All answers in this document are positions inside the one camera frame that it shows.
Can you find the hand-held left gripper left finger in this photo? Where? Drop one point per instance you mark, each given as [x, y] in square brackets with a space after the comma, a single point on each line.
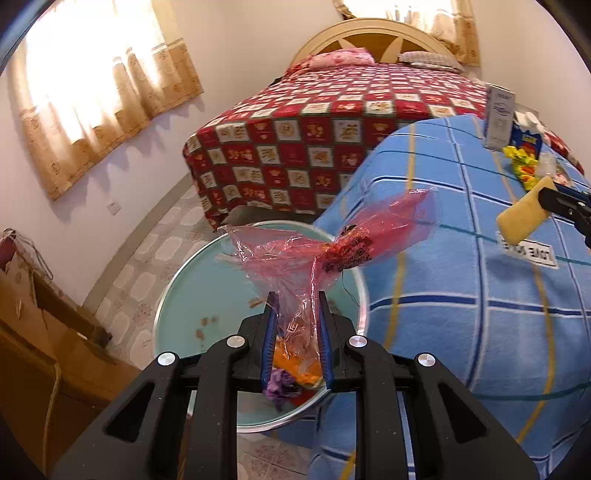
[268, 350]

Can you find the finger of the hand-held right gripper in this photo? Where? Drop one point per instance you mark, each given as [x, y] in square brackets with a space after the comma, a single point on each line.
[575, 191]
[565, 203]

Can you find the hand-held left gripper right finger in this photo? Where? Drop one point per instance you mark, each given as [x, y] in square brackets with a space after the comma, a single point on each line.
[326, 350]

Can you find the yellow sponge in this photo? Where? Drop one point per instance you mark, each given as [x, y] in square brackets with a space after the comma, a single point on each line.
[521, 217]

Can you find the round glass table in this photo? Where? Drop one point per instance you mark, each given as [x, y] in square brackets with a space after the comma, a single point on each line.
[203, 295]

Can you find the pink transparent plastic bag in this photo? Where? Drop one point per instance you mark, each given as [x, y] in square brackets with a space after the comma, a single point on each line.
[277, 258]

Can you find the orange wrapper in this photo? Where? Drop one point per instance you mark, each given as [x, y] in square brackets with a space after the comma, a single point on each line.
[286, 357]

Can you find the purple wrapper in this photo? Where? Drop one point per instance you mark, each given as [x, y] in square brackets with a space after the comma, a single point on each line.
[281, 387]

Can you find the white printed label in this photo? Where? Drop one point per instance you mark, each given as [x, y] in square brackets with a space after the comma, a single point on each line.
[531, 253]

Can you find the blue yellow box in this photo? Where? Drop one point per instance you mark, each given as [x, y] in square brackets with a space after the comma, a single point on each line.
[526, 141]

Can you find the white carton box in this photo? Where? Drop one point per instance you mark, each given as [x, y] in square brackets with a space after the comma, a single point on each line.
[499, 117]

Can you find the blue plaid blanket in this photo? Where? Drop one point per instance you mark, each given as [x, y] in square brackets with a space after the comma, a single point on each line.
[452, 323]

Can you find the plaid pillow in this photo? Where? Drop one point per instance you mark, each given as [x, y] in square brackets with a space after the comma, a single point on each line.
[429, 61]

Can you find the small beige window curtain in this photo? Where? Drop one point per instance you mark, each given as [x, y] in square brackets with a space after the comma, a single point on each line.
[457, 23]

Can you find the red patterned bed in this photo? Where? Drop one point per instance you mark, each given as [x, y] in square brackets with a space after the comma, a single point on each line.
[314, 134]

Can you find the pink pillow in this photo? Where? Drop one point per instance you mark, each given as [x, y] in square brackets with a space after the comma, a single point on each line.
[341, 59]

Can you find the cream wooden headboard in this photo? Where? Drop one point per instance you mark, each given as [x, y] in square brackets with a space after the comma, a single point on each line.
[360, 32]

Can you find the large beige window curtain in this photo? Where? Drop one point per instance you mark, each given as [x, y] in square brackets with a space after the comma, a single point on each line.
[101, 83]

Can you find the white wall socket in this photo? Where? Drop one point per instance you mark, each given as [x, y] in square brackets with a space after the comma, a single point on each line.
[114, 207]

